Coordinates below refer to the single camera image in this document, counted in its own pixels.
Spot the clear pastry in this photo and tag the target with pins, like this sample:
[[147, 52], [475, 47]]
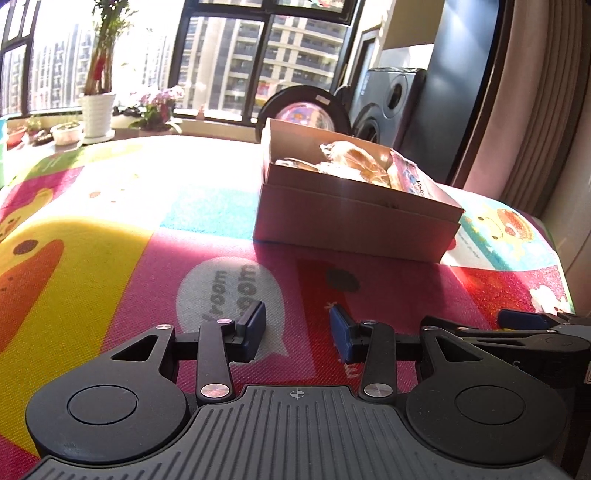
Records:
[[355, 159]]

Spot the white oval planter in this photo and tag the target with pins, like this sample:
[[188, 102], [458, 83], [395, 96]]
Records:
[[68, 134]]

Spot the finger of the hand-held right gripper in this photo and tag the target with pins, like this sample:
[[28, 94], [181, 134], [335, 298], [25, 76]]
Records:
[[508, 335], [519, 319]]

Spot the black window frame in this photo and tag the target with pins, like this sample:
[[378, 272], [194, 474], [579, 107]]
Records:
[[178, 55]]

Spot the tall plant in white pot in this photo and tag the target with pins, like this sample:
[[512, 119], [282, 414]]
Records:
[[97, 115]]

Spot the small pink ornament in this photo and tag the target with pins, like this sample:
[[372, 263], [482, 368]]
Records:
[[200, 114]]

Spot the brown cardboard box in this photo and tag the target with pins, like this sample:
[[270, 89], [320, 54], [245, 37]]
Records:
[[346, 221]]

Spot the round washing machine door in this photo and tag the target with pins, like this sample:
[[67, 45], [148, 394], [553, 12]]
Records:
[[300, 113]]

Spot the potted pink orchid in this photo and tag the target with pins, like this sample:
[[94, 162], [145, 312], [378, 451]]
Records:
[[159, 105]]

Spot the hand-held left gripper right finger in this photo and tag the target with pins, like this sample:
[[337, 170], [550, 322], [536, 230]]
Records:
[[340, 333]]

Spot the grey washing machine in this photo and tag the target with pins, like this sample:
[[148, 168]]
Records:
[[392, 97]]

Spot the red plastic basin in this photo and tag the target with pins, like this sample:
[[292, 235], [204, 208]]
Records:
[[16, 137]]

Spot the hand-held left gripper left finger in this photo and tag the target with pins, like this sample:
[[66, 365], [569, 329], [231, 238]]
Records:
[[251, 332]]

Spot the pink snack packet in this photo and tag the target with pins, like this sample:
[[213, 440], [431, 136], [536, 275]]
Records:
[[411, 173]]

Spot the colourful printed play mat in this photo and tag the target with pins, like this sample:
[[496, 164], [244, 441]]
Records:
[[138, 207]]

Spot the beige curtain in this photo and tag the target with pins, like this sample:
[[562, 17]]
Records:
[[545, 106]]

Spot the small dark planter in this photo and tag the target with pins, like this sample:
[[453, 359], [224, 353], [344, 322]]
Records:
[[40, 136]]

